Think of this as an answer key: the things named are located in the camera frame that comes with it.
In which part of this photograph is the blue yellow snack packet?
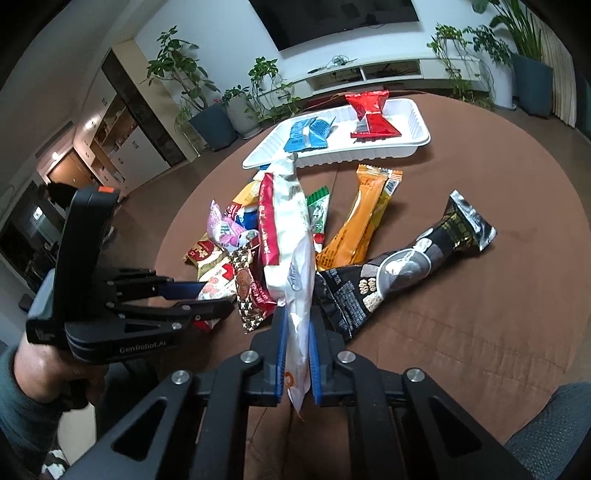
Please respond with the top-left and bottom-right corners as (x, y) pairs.
(231, 164), (273, 232)

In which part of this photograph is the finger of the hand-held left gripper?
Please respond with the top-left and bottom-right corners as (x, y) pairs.
(104, 268), (206, 304)
(111, 296), (237, 330)

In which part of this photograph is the brown checked snack packet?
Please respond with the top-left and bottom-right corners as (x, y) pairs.
(231, 237), (279, 334)

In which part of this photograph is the broad-leaf plant in blue pot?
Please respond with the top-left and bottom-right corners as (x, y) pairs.
(473, 0), (555, 118)

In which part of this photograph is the long white red snack packet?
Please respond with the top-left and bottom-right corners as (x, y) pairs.
(259, 154), (317, 414)

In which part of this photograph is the person's left hand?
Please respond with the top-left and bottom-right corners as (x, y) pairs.
(14, 342), (108, 407)

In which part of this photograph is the trailing vine plant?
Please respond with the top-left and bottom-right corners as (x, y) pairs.
(427, 23), (495, 109)
(247, 56), (303, 123)

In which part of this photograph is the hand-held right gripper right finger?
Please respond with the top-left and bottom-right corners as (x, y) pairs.
(308, 309), (536, 480)

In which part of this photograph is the white plastic tray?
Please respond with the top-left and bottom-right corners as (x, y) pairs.
(242, 96), (431, 171)

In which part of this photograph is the long black snack packet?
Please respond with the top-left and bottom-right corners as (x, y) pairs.
(315, 190), (498, 341)

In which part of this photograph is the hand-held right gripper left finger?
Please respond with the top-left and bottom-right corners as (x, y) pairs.
(60, 305), (288, 480)

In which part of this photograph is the pink snack packet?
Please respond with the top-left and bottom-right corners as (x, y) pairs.
(207, 199), (259, 252)

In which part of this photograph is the beige curtain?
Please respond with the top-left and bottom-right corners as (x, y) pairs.
(540, 28), (580, 130)

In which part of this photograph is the light blue snack packet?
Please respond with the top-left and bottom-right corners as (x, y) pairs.
(283, 115), (337, 152)

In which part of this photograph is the black television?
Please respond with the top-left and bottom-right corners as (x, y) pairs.
(249, 0), (421, 51)

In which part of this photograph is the orange barcode snack packet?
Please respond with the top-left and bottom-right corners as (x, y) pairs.
(351, 168), (403, 264)

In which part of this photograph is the leafy plant in blue pot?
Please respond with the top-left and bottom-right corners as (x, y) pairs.
(143, 25), (238, 152)

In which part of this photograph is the small red white snack packet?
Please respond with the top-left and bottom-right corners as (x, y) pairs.
(195, 261), (238, 333)

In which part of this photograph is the plant in white pot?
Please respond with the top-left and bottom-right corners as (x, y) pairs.
(464, 23), (514, 110)

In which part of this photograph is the plant in grey pot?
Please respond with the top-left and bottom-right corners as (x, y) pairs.
(222, 85), (265, 139)

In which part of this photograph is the white television cabinet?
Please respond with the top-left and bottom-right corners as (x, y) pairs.
(256, 58), (467, 100)

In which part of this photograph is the dark furniture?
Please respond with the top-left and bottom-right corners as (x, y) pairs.
(0, 178), (70, 301)

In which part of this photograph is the green clear snack packet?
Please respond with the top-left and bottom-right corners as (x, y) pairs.
(305, 186), (331, 254)

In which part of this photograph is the cream wall cabinet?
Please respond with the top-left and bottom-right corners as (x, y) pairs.
(69, 37), (204, 197)

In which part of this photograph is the red gold snack packet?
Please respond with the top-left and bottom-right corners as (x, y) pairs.
(186, 233), (227, 280)

